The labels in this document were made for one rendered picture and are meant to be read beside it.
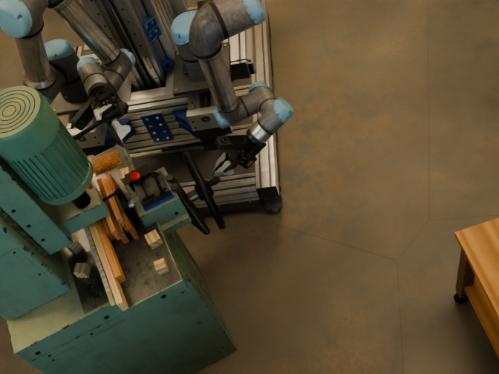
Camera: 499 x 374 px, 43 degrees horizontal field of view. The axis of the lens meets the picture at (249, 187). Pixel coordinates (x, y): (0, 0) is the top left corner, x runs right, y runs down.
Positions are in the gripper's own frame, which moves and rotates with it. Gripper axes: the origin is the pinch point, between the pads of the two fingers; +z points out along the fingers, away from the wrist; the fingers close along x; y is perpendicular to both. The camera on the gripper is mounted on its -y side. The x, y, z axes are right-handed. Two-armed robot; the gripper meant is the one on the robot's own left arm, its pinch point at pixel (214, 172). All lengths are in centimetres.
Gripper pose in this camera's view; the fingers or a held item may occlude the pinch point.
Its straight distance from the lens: 224.9
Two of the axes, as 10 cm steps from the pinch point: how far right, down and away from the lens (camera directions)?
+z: -6.7, 6.6, 3.5
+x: -3.8, -7.1, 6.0
